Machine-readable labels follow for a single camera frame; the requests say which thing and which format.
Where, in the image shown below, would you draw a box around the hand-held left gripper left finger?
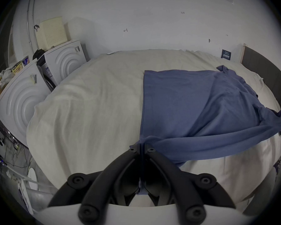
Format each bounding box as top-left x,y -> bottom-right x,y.
47,145 -> 143,224

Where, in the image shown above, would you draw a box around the blue shirt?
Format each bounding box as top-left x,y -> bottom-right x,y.
130,65 -> 281,195

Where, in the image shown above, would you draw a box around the white washing machine with basket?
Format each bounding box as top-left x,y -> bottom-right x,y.
33,17 -> 91,87

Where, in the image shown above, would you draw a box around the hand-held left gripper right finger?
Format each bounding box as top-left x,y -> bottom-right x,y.
143,145 -> 236,224

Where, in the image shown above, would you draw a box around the white washing machine with boxes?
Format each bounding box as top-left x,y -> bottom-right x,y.
0,55 -> 53,148

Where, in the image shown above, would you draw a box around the dark grey padded headboard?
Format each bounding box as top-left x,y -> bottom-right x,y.
240,43 -> 281,110

